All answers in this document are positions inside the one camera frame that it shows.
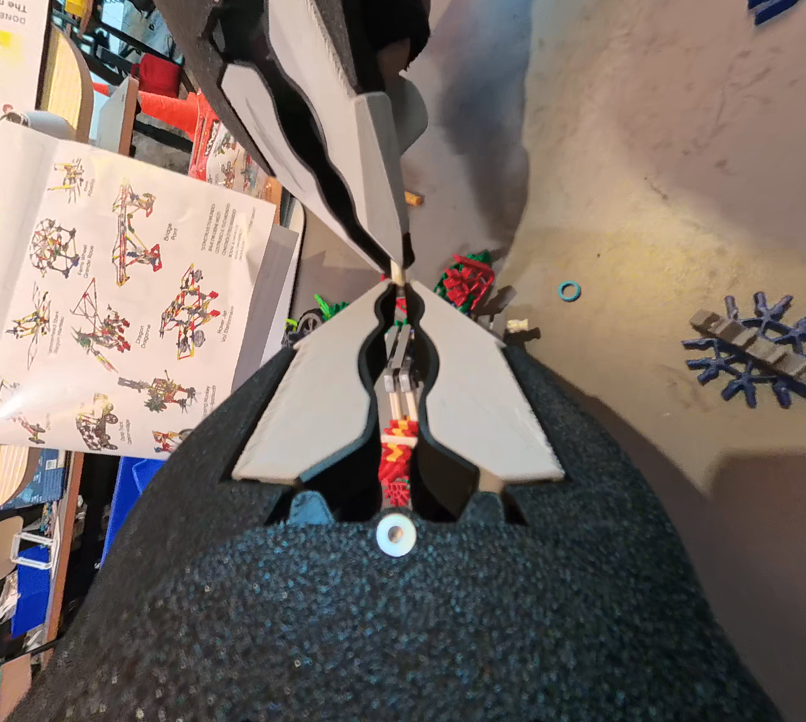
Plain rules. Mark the white instruction poster board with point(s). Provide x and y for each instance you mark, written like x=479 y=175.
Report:
x=25 y=10

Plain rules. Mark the light wooden desk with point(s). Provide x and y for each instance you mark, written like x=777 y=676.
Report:
x=66 y=85

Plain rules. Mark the white book stand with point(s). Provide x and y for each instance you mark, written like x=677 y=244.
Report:
x=271 y=293

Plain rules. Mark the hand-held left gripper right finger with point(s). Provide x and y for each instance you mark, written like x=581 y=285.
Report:
x=485 y=413

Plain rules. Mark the blue grey snowflake connector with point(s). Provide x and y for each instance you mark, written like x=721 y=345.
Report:
x=749 y=350

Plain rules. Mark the toy instruction booklet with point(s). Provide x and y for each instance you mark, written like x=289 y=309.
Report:
x=126 y=293

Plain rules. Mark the red plastic object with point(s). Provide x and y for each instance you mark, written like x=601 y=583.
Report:
x=164 y=98

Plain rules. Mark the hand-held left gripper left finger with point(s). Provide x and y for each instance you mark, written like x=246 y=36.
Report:
x=308 y=413

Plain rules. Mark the grey wheel with black tyre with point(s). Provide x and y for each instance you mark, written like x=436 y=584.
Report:
x=310 y=322

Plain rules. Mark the long yellow rod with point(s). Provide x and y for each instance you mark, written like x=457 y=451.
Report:
x=414 y=199

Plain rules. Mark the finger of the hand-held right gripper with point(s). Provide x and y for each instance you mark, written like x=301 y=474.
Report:
x=378 y=167
x=258 y=111

